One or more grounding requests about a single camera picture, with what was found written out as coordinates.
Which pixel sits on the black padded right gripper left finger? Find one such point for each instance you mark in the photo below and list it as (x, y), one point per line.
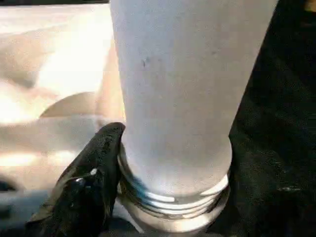
(84, 187)

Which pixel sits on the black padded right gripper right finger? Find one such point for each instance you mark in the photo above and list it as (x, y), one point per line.
(271, 192)

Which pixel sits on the white plastic table top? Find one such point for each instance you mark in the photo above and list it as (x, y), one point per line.
(49, 61)

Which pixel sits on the white plastic table leg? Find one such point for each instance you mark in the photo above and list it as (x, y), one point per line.
(185, 86)

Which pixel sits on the black glossy mat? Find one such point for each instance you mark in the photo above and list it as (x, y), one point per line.
(284, 86)

